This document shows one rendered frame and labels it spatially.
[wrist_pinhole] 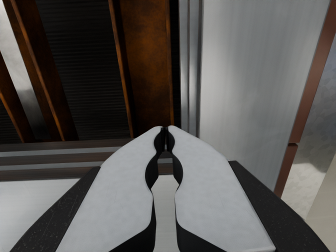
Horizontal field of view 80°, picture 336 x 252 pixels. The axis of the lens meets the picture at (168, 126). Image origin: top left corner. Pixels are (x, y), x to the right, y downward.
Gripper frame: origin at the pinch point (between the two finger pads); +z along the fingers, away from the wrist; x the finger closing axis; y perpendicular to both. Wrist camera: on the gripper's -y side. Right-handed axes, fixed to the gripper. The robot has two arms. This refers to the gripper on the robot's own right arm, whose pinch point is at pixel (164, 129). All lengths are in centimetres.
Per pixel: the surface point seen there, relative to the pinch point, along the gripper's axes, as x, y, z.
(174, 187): 0.4, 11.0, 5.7
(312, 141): 30.4, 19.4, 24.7
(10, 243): -22.5, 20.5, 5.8
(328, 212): 122, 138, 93
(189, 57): 2.3, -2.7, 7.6
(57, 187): -12.7, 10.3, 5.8
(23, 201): -17.4, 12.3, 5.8
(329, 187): 112, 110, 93
